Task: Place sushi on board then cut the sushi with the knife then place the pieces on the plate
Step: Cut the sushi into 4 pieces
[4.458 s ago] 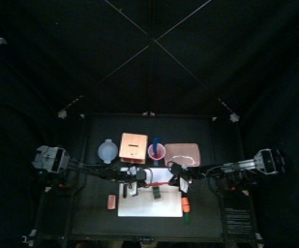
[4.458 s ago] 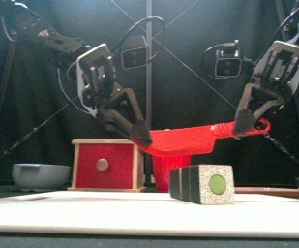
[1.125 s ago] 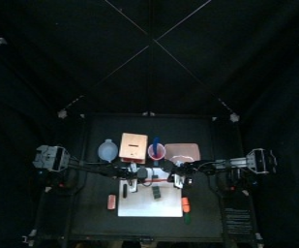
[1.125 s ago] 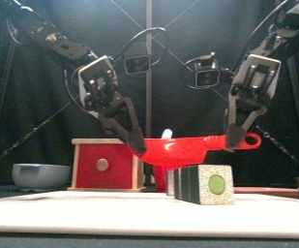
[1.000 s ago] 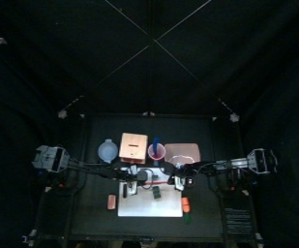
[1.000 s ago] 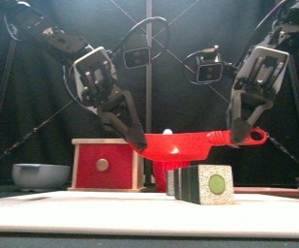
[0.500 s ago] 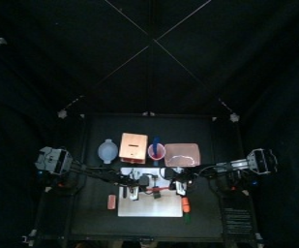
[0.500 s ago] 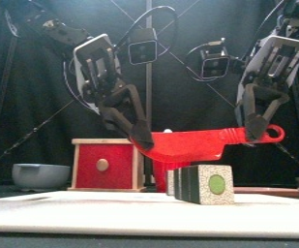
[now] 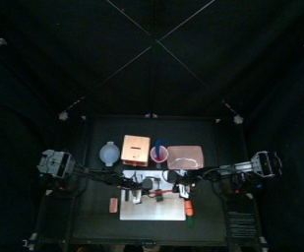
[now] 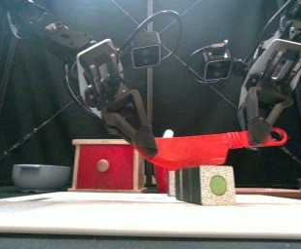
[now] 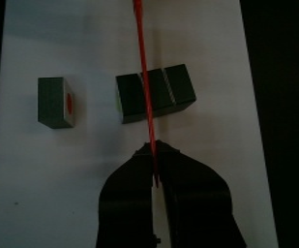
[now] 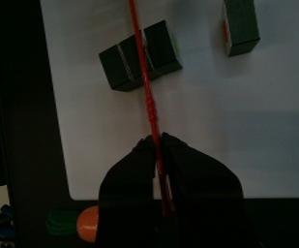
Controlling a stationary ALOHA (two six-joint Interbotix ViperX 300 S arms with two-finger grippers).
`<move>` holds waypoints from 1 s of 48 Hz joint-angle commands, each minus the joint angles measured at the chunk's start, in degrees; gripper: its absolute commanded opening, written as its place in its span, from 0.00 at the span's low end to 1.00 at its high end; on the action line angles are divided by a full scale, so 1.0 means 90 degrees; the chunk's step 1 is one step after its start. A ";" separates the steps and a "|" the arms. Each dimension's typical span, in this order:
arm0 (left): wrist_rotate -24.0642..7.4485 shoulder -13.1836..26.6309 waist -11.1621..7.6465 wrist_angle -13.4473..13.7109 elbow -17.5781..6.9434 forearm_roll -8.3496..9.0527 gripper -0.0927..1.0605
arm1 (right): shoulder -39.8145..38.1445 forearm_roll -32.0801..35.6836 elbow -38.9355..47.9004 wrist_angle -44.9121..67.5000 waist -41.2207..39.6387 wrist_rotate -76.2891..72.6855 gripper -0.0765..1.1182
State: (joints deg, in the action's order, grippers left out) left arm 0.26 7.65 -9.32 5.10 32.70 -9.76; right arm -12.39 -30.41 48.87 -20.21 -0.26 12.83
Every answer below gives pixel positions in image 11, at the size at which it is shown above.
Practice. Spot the white cutting board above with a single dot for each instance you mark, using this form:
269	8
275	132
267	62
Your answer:
112	129

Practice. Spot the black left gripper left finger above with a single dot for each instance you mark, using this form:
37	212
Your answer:
125	197

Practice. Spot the red toy knife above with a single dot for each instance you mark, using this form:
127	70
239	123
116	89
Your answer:
144	71

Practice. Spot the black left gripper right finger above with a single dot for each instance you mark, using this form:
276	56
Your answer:
199	200

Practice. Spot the single dark sushi piece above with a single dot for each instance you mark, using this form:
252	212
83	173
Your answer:
53	102

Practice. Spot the dark sushi roll block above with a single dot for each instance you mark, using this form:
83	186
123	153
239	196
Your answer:
155	93

